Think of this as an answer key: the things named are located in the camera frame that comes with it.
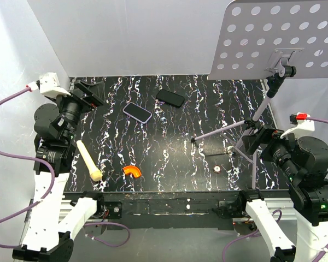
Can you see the cream wooden pestle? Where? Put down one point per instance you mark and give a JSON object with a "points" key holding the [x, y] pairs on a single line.
{"points": [[94, 172]]}

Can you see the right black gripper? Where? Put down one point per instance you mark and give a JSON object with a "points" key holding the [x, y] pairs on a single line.
{"points": [[269, 136]]}

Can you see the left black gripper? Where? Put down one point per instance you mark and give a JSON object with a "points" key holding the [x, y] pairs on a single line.
{"points": [[95, 91]]}

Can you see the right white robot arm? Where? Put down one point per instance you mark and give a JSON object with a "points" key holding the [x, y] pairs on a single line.
{"points": [[304, 162]]}

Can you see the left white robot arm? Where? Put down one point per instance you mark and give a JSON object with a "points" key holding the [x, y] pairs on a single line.
{"points": [[49, 238]]}

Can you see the lavender phone case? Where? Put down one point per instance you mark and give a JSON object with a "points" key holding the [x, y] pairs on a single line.
{"points": [[149, 118]]}

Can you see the orange curved pipe piece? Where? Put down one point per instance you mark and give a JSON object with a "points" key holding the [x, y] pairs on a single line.
{"points": [[132, 170]]}

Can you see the small round coin object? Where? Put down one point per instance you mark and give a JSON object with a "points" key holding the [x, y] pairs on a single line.
{"points": [[217, 169]]}

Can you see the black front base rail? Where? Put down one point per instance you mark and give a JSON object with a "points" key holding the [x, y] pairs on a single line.
{"points": [[179, 210]]}

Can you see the black phone on table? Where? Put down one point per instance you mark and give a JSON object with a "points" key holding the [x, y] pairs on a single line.
{"points": [[170, 98]]}

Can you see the perforated music stand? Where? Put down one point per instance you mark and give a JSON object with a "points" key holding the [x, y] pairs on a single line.
{"points": [[271, 61]]}

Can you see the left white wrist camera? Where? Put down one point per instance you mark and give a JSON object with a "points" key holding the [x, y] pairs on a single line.
{"points": [[48, 86]]}

